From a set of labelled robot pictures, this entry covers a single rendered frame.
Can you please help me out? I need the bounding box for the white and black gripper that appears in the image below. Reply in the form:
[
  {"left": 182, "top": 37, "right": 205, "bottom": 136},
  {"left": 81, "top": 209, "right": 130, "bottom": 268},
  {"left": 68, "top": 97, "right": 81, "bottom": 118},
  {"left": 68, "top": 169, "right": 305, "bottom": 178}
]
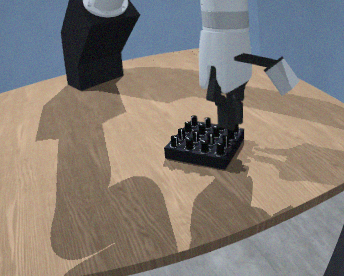
[{"left": 199, "top": 25, "right": 252, "bottom": 131}]

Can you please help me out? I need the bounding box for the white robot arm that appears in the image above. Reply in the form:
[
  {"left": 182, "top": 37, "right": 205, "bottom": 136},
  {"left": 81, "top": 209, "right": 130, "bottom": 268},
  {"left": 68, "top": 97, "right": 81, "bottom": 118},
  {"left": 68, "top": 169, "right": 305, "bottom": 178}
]
[{"left": 83, "top": 0, "right": 299, "bottom": 96}]

